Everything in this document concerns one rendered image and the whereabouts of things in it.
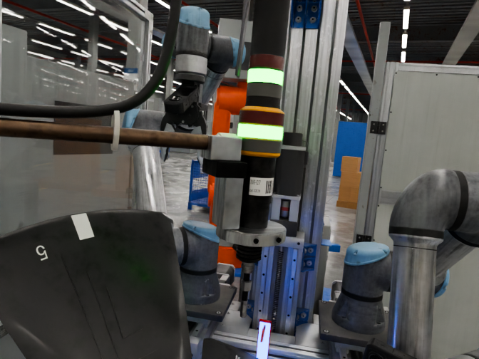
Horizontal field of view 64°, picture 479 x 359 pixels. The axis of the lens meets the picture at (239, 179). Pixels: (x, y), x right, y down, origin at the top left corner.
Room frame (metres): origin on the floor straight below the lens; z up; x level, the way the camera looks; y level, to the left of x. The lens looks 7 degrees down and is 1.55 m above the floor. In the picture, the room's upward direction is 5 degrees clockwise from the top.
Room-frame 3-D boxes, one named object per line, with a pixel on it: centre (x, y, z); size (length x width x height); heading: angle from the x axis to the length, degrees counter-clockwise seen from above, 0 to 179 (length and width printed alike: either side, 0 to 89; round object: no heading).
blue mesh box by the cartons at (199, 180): (7.75, 0.34, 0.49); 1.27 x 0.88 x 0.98; 158
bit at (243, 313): (0.37, -0.02, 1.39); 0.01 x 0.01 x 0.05
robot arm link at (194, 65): (0.93, 0.14, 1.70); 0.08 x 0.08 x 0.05
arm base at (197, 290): (1.15, 0.10, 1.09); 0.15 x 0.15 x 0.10
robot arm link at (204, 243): (1.15, 0.11, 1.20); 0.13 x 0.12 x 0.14; 118
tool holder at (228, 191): (0.37, -0.01, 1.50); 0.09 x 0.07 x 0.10; 115
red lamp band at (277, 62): (0.37, -0.02, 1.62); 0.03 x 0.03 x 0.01
